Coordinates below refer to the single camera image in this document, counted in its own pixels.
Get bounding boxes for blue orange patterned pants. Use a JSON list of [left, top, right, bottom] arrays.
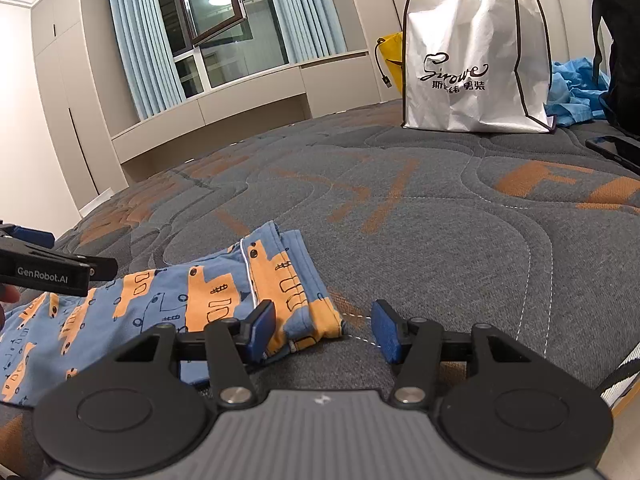
[[1, 221, 343, 406]]

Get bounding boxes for person's left hand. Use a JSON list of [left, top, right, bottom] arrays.
[[0, 284, 21, 324]]

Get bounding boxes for grey orange quilted mattress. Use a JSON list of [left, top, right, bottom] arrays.
[[0, 97, 640, 480]]

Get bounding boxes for left beige wardrobe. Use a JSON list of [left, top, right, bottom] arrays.
[[32, 0, 139, 208]]

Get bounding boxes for left blue curtain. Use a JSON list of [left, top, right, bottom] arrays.
[[108, 0, 186, 120]]

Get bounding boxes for blue curtain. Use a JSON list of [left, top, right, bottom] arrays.
[[272, 0, 347, 63], [108, 0, 186, 120]]

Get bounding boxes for open brown window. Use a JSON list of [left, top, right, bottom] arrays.
[[158, 0, 288, 98]]

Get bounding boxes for blue crumpled cloth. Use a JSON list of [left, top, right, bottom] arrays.
[[544, 58, 610, 128]]

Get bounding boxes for beige window desk unit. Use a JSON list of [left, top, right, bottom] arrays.
[[112, 50, 380, 164]]

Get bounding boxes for white shopping bag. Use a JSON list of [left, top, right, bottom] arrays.
[[402, 0, 554, 133]]

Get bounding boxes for yellow shopping bag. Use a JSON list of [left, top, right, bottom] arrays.
[[374, 32, 404, 92]]

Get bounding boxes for right blue curtain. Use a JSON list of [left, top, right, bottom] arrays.
[[272, 0, 347, 63]]

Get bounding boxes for wooden padded headboard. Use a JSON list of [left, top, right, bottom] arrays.
[[472, 0, 614, 66]]

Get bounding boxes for black backpack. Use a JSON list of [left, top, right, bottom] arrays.
[[592, 0, 639, 139]]

